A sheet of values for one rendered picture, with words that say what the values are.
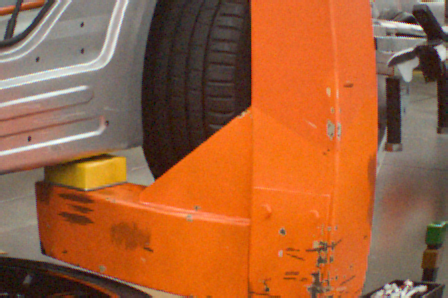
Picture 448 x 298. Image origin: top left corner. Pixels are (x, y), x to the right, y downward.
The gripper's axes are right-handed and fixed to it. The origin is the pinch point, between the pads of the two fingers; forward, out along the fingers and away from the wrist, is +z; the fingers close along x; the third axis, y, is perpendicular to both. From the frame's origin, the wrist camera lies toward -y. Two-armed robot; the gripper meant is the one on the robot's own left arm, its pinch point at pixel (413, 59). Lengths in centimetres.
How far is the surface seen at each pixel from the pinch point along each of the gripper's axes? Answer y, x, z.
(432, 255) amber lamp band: 33.5, -3.6, 17.2
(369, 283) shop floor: 109, 117, -127
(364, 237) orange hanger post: 24.6, 8.7, 22.4
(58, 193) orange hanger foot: 6, 65, 35
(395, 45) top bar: 0.8, 14.9, -19.8
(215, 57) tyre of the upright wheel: -6.5, 44.1, 2.9
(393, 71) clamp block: 4.3, 12.5, -10.5
